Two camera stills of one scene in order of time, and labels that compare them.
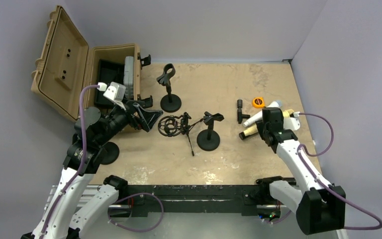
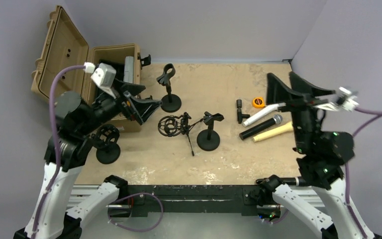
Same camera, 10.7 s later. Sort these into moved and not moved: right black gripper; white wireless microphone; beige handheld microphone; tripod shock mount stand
Moved: beige handheld microphone; right black gripper
Not moved: white wireless microphone; tripod shock mount stand
